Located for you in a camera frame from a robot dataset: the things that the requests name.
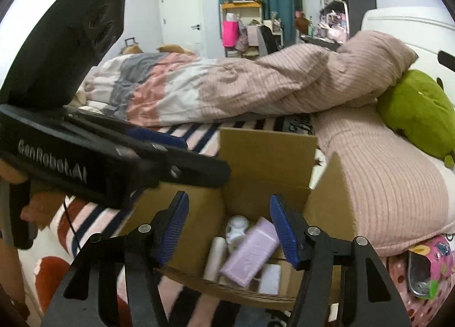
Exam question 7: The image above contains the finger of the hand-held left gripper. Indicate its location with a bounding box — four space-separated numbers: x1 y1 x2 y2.
117 145 231 189
66 106 189 151

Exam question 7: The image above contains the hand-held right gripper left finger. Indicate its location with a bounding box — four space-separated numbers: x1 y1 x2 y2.
41 190 191 327

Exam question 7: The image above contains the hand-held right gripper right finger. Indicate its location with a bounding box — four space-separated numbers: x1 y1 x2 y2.
269 194 413 327

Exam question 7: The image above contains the purple box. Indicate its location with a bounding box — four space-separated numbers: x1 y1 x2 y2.
220 217 281 288

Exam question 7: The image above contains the white charger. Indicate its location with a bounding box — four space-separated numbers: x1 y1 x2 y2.
259 264 282 295

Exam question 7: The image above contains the white round device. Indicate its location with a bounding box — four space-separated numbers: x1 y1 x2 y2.
226 215 249 253

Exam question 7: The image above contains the white power bank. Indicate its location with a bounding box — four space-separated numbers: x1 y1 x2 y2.
203 236 229 282

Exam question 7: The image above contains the cardboard box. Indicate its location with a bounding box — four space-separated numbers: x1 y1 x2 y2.
119 127 357 311

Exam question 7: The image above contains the person's left forearm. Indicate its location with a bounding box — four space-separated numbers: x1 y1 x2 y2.
0 236 31 320

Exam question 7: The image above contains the person's left hand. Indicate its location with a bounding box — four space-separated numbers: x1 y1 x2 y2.
0 161 68 231

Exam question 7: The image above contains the cream blanket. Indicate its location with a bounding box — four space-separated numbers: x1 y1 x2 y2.
67 83 91 109

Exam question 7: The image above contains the striped pink duvet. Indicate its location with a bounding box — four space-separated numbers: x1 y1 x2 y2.
83 30 418 127

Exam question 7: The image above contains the pink ribbed pillow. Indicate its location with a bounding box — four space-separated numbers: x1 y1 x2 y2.
311 104 446 256

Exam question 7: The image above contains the white door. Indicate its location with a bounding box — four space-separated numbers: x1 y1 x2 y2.
158 0 203 57

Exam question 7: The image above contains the dark glossy pouch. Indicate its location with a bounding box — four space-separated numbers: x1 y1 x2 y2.
408 249 437 300

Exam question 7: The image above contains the black jacket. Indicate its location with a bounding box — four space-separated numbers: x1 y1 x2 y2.
259 24 281 55

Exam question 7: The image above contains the yellow shelf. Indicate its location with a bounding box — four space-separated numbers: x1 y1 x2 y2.
220 1 264 59

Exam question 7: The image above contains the pink dotted bag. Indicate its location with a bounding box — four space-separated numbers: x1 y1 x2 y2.
386 236 455 327

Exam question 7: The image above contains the green plush toy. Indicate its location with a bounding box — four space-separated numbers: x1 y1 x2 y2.
377 69 455 170

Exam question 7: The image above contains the dark desk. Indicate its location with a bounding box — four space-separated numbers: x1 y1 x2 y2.
300 35 347 52

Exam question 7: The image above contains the brown wig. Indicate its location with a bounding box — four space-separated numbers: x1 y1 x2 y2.
294 11 311 34

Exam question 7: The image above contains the white headboard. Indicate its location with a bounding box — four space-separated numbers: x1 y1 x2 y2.
361 9 455 79

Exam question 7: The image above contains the black cord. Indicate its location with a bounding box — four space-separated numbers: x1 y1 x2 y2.
63 202 82 256

